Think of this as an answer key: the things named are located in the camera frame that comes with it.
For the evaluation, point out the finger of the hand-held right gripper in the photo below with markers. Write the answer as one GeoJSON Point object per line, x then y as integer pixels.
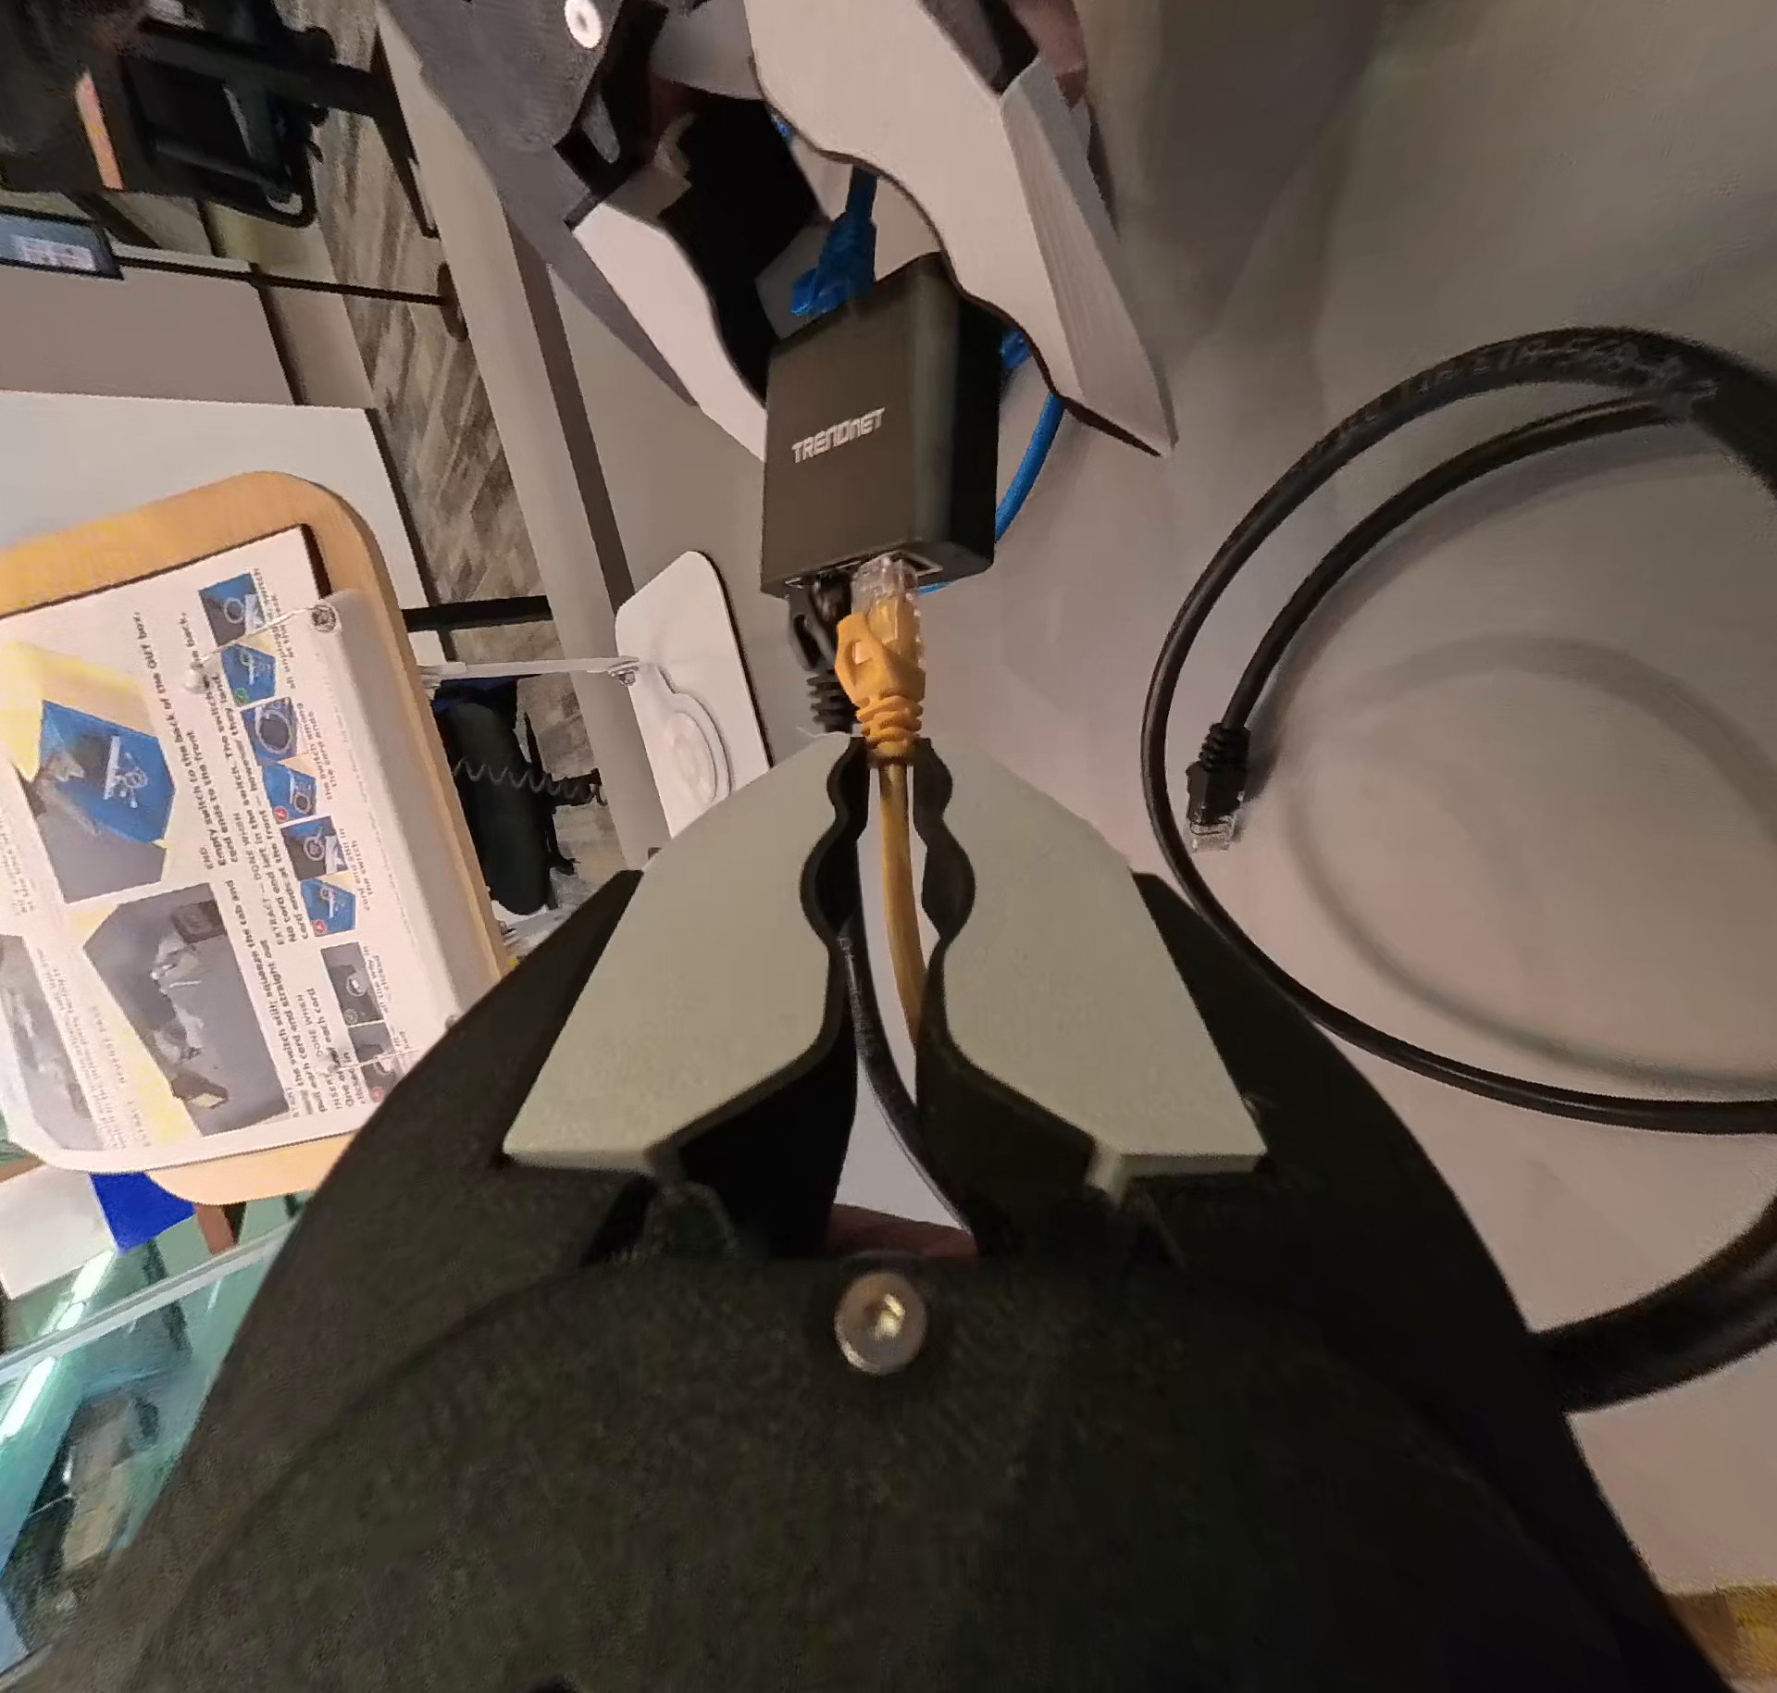
{"type": "Point", "coordinates": [917, 95]}
{"type": "Point", "coordinates": [667, 303]}

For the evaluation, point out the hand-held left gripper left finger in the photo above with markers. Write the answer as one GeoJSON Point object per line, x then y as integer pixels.
{"type": "Point", "coordinates": [681, 1013]}

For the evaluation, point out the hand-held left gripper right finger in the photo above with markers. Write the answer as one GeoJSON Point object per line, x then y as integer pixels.
{"type": "Point", "coordinates": [1098, 1013]}

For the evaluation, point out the black network switch box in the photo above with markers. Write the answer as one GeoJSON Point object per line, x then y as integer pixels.
{"type": "Point", "coordinates": [876, 483]}

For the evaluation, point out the person's right hand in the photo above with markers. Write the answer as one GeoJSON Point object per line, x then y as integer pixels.
{"type": "Point", "coordinates": [1056, 25]}

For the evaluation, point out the black swivel office chair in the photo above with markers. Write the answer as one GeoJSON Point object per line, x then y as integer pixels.
{"type": "Point", "coordinates": [501, 804]}

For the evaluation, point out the wooden instruction board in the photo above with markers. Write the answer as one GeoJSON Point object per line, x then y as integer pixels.
{"type": "Point", "coordinates": [376, 569]}

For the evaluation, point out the printed instruction sheet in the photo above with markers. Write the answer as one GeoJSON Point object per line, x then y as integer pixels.
{"type": "Point", "coordinates": [209, 749]}

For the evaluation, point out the blue storage box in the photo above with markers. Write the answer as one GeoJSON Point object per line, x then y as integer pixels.
{"type": "Point", "coordinates": [140, 1213]}

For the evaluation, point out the dark furniture frame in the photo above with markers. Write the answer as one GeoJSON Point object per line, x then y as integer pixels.
{"type": "Point", "coordinates": [209, 67]}

